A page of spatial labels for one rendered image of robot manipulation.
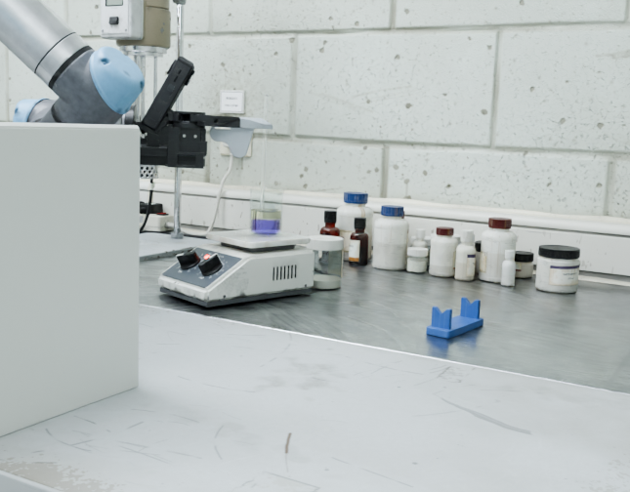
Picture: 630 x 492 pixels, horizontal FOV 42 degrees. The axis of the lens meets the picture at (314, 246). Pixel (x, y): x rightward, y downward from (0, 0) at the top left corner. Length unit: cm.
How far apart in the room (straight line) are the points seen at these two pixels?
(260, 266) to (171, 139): 22
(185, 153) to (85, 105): 19
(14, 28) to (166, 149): 27
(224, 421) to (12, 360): 18
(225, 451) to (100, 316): 18
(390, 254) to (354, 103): 38
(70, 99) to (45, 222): 40
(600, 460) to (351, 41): 120
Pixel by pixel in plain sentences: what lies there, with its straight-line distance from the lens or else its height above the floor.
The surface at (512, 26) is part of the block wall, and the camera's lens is 164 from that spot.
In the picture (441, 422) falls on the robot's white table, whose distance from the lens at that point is 77.
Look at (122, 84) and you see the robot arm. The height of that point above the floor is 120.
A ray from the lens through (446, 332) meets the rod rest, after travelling 106.
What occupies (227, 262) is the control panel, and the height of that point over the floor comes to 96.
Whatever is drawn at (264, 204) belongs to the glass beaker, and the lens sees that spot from 124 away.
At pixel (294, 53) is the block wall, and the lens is 183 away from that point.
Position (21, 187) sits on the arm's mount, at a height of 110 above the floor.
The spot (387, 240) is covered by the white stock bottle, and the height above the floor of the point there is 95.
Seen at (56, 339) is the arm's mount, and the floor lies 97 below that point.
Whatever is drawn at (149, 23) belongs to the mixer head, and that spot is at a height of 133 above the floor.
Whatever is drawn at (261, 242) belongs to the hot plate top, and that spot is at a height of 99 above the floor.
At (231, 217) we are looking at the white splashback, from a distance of 186.
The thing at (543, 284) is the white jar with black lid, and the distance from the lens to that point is 142.
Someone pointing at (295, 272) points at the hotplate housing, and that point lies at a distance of 124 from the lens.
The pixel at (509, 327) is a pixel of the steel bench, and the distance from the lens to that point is 115.
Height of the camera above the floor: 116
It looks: 8 degrees down
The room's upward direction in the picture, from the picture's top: 2 degrees clockwise
